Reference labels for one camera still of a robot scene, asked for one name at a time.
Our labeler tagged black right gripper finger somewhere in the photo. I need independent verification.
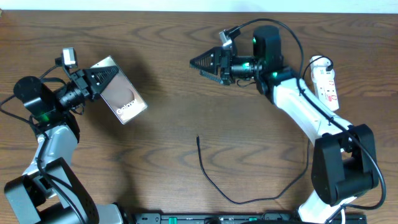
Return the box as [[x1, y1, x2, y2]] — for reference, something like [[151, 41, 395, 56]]
[[200, 70, 224, 85], [190, 47, 222, 75]]

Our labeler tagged black charger cable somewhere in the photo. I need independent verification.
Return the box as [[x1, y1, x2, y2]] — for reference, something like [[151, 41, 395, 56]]
[[196, 55, 335, 205]]

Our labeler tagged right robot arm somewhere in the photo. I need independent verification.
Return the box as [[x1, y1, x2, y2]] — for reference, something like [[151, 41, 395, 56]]
[[190, 26, 385, 223]]

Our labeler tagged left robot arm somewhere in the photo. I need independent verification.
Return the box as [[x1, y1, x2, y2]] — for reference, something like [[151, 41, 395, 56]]
[[4, 66, 129, 223]]

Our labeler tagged white power strip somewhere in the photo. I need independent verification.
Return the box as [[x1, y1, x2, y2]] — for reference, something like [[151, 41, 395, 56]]
[[310, 55, 340, 111]]

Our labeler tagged black right camera cable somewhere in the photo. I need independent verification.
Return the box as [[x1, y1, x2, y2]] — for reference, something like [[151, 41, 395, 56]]
[[228, 17, 387, 224]]

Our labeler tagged black camera cable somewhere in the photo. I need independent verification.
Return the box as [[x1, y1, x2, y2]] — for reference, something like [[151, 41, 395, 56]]
[[0, 55, 88, 224], [228, 17, 387, 224]]

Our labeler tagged black left camera cable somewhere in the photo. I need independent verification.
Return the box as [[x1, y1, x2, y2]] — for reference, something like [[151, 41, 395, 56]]
[[0, 55, 88, 224]]

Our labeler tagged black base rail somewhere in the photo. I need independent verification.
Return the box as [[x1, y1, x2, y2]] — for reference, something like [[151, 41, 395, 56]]
[[133, 212, 368, 224]]

